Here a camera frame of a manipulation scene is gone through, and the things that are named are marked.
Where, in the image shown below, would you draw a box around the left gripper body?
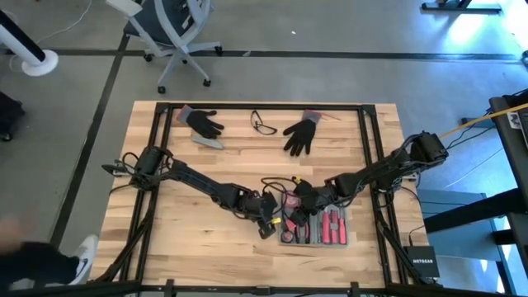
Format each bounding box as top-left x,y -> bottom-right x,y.
241,193 -> 278,222

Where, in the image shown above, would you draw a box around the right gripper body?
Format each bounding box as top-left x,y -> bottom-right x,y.
295,186 -> 336,216

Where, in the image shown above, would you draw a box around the pink tool handle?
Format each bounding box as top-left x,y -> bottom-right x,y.
284,218 -> 312,245

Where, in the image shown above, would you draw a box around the pink long ribbed tool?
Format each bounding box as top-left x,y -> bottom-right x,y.
319,208 -> 333,245

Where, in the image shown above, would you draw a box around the grey plastic tool case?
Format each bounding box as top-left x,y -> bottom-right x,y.
278,189 -> 350,248

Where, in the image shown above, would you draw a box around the black work glove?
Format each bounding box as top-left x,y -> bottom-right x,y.
282,109 -> 323,158
177,104 -> 226,140

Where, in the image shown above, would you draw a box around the grey utility knife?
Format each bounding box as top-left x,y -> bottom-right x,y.
190,134 -> 226,150

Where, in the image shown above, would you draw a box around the black overhead rig crossbar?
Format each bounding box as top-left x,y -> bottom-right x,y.
0,280 -> 528,297

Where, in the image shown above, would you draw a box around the person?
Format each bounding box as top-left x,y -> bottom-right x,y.
0,208 -> 100,290

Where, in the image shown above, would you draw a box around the black standing desk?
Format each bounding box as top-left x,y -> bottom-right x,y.
421,0 -> 502,16

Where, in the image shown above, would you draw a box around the black wheeled object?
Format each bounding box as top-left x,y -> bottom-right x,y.
0,90 -> 26,142

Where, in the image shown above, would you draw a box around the white tower fan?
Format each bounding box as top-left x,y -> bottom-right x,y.
0,7 -> 60,78

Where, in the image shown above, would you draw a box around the black looped cable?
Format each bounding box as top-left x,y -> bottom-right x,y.
271,181 -> 290,219
259,176 -> 305,196

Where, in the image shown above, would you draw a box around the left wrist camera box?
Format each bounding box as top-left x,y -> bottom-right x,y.
259,191 -> 281,212

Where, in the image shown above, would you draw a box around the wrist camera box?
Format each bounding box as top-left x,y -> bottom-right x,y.
259,191 -> 281,212
295,181 -> 319,200

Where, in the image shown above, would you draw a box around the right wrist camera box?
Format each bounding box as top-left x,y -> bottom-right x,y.
295,181 -> 319,200

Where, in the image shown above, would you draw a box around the tortoise-frame safety glasses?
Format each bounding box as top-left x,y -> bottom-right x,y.
250,109 -> 279,136

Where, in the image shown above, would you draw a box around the black diagonal frame brace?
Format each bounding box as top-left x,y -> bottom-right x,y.
92,212 -> 153,285
373,201 -> 442,288

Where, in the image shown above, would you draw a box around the black Netgear switch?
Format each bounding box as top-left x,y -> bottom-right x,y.
403,246 -> 441,280

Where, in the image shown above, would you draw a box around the black thin floor cable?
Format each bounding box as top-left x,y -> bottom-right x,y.
447,121 -> 496,150

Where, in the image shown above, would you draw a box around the yellow hanging cable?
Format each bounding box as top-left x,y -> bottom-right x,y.
439,102 -> 528,139

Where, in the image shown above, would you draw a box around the white-frame mesh office chair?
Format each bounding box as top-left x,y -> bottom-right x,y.
106,0 -> 224,94

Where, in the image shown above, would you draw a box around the white floor cable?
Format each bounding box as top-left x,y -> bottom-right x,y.
7,0 -> 92,74

